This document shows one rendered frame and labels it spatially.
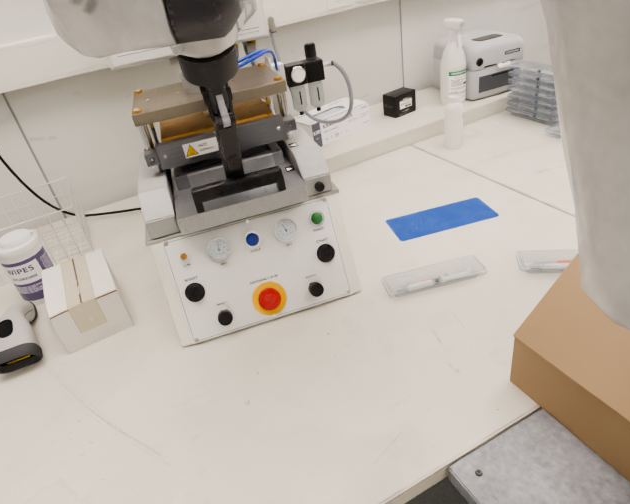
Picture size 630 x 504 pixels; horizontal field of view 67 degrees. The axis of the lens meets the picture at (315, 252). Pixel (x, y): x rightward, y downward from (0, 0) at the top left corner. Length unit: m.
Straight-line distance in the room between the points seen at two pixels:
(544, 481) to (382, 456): 0.19
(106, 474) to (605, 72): 0.72
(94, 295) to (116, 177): 0.65
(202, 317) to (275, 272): 0.15
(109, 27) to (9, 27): 0.95
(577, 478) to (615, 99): 0.52
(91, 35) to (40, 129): 0.98
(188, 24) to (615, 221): 0.40
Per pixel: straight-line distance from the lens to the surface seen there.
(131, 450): 0.77
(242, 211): 0.80
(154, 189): 0.86
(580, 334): 0.66
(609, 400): 0.63
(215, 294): 0.85
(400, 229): 1.07
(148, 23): 0.51
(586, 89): 0.23
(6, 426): 0.93
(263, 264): 0.85
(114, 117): 1.49
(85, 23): 0.52
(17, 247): 1.12
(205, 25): 0.51
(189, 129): 0.91
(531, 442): 0.70
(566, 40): 0.23
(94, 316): 0.95
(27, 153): 1.51
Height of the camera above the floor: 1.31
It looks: 33 degrees down
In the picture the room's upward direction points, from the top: 10 degrees counter-clockwise
